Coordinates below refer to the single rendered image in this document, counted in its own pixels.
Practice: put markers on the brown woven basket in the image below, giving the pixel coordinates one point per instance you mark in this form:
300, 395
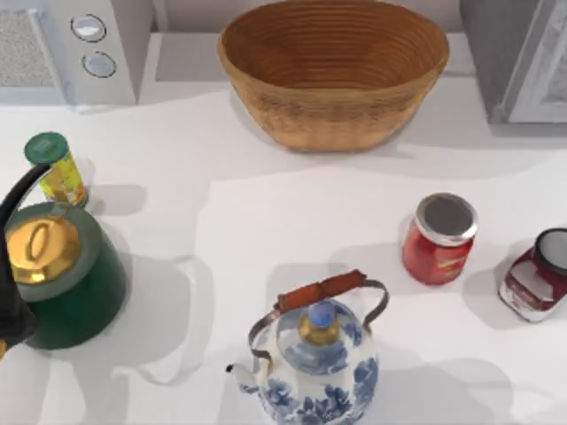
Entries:
332, 110

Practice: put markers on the red jar with silver lid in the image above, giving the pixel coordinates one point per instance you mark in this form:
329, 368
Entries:
436, 259

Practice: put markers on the blue and white kettle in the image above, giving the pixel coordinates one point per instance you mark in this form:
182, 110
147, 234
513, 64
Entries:
319, 376

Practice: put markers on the green kettle with gold lid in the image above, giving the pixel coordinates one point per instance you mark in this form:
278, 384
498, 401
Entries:
88, 283

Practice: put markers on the yellow can with green lid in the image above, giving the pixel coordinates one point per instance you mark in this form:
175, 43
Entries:
64, 177

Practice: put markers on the pale microwave oven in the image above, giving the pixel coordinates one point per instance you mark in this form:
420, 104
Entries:
126, 53

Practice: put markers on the round microwave knob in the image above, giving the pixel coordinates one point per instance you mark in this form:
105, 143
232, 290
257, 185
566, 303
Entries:
99, 64
88, 28

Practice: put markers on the dark red jar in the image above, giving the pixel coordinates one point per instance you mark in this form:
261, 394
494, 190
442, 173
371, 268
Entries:
529, 285

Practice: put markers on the grey cabinet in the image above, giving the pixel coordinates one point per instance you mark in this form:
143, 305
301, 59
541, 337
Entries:
487, 53

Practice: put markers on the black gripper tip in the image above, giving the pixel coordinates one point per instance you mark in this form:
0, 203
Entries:
12, 312

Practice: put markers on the pale grey cabinet door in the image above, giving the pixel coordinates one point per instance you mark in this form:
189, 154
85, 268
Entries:
540, 66

